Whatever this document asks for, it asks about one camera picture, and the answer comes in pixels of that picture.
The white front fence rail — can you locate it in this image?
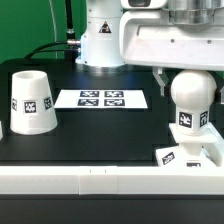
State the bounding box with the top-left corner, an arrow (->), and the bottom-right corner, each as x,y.
0,166 -> 224,195

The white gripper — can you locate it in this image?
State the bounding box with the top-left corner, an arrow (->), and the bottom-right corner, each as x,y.
119,0 -> 224,97

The white lamp base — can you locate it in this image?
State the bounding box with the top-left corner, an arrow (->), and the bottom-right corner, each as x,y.
156,122 -> 224,168

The black upright cable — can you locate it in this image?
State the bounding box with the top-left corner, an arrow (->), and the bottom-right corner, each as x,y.
64,0 -> 76,62

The white block at left edge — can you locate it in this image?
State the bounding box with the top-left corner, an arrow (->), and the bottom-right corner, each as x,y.
0,121 -> 3,141

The white sheet with markers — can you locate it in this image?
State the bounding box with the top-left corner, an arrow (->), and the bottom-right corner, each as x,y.
55,90 -> 148,109

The white lamp bulb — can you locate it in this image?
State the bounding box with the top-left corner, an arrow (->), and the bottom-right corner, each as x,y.
171,70 -> 217,135

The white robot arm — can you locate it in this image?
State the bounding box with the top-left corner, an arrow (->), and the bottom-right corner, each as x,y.
76,0 -> 224,87

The white lamp shade cone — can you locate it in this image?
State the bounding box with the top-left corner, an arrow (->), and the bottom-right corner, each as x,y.
10,70 -> 57,135

